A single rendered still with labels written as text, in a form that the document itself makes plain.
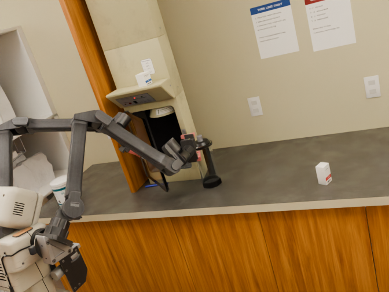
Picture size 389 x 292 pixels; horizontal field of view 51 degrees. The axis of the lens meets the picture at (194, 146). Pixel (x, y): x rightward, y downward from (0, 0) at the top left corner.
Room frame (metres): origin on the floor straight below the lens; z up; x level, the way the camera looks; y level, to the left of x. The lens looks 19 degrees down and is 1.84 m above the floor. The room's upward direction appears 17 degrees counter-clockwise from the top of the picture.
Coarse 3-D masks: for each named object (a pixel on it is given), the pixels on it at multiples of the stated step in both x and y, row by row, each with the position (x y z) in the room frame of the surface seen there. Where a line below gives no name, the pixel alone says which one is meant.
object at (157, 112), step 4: (156, 108) 2.10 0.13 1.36; (160, 108) 2.09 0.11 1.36; (164, 108) 2.09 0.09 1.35; (168, 108) 2.09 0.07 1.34; (172, 108) 2.10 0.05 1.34; (152, 112) 2.12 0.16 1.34; (156, 112) 2.10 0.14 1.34; (160, 112) 2.09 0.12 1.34; (164, 112) 2.08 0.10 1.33; (168, 112) 2.08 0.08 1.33; (172, 112) 2.09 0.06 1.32; (152, 116) 2.11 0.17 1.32; (156, 116) 2.09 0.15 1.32; (160, 116) 2.08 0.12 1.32
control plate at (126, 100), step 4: (132, 96) 2.01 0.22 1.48; (136, 96) 2.01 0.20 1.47; (140, 96) 2.00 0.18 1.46; (144, 96) 2.00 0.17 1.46; (148, 96) 2.00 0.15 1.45; (116, 100) 2.06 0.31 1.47; (120, 100) 2.06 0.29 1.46; (124, 100) 2.05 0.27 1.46; (128, 100) 2.05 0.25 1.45; (132, 100) 2.05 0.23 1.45; (136, 100) 2.04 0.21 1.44; (140, 100) 2.04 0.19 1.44; (148, 100) 2.03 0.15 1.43; (152, 100) 2.03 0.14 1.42; (124, 104) 2.09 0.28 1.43; (128, 104) 2.09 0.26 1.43; (132, 104) 2.08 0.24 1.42; (136, 104) 2.08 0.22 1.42
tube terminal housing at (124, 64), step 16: (128, 48) 2.09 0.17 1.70; (144, 48) 2.05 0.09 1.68; (160, 48) 2.01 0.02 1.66; (112, 64) 2.14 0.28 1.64; (128, 64) 2.10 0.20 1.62; (160, 64) 2.03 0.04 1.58; (128, 80) 2.12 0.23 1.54; (176, 80) 2.07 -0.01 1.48; (176, 96) 2.02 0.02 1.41; (176, 112) 2.02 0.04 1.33; (192, 128) 2.08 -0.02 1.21; (176, 176) 2.08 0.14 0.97; (192, 176) 2.03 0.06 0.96
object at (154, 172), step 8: (128, 112) 2.07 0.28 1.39; (136, 120) 1.96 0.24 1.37; (136, 128) 2.01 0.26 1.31; (144, 128) 1.87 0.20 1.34; (144, 136) 1.92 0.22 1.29; (152, 144) 1.86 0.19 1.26; (144, 160) 2.08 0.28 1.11; (152, 168) 1.97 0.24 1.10; (152, 176) 2.03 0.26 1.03; (160, 176) 1.88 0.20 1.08; (160, 184) 1.93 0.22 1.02
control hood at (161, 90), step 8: (160, 80) 2.02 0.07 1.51; (168, 80) 1.99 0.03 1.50; (128, 88) 2.07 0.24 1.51; (136, 88) 2.00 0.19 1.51; (144, 88) 1.95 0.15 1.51; (152, 88) 1.93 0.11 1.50; (160, 88) 1.93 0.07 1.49; (168, 88) 1.97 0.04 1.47; (112, 96) 2.04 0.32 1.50; (120, 96) 2.03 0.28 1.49; (128, 96) 2.02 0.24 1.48; (152, 96) 2.00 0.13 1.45; (160, 96) 1.99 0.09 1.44; (168, 96) 1.98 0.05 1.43; (120, 104) 2.10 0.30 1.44
